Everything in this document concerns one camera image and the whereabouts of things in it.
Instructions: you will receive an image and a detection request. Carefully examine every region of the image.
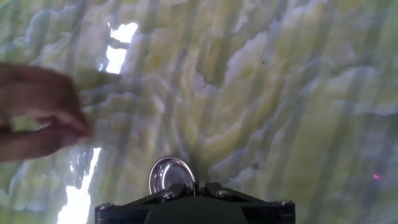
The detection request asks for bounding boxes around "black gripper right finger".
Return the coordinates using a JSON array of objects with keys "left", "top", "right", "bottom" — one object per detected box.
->
[{"left": 198, "top": 182, "right": 295, "bottom": 224}]

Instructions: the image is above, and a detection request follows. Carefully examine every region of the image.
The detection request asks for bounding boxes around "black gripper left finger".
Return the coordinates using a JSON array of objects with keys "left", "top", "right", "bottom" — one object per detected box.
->
[{"left": 95, "top": 183, "right": 197, "bottom": 224}]

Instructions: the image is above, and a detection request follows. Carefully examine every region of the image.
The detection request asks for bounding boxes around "person's left hand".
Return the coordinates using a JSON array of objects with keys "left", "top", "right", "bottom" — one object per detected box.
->
[{"left": 0, "top": 62, "right": 93, "bottom": 162}]

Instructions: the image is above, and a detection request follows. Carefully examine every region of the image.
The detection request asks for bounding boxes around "green marble pattern mat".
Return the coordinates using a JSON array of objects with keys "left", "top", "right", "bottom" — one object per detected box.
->
[{"left": 0, "top": 0, "right": 398, "bottom": 224}]

